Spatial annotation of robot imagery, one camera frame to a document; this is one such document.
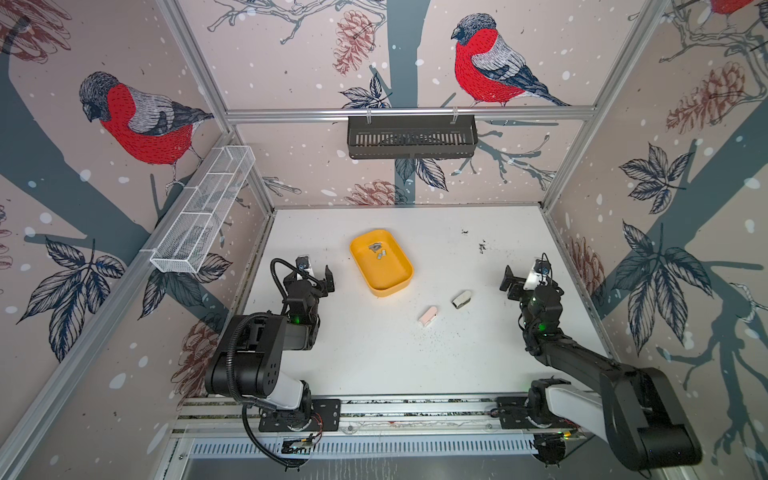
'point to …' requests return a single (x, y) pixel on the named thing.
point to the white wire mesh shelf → (191, 231)
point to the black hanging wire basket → (412, 139)
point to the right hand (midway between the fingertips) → (524, 272)
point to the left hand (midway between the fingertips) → (309, 267)
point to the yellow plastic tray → (383, 264)
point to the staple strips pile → (376, 246)
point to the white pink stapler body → (429, 316)
